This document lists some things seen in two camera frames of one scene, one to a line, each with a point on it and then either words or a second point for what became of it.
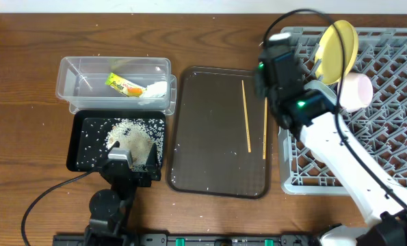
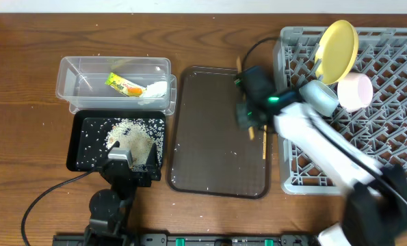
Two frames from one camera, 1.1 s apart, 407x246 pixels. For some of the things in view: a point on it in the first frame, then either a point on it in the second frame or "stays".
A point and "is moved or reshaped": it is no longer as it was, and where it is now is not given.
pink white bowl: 357,91 stays
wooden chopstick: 246,119 is moved or reshaped
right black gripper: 259,89 → 241,110
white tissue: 156,89 stays
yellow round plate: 329,54 stays
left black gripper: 154,172 stays
